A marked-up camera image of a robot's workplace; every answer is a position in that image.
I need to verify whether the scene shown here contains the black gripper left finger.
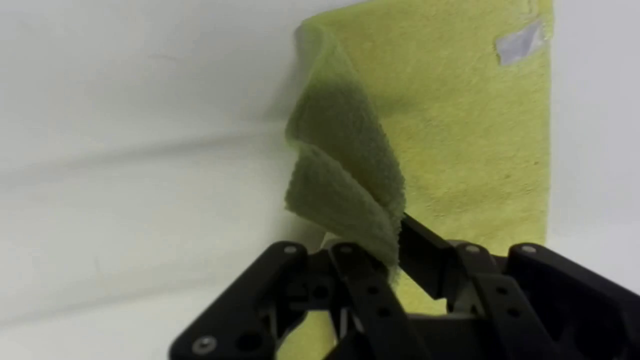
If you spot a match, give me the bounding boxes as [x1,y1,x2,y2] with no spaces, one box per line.
[168,240,429,360]

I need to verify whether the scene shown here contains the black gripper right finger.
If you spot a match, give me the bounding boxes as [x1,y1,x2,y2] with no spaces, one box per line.
[399,211,640,360]

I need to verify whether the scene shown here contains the yellow towel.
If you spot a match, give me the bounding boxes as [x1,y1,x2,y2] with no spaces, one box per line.
[276,0,556,360]

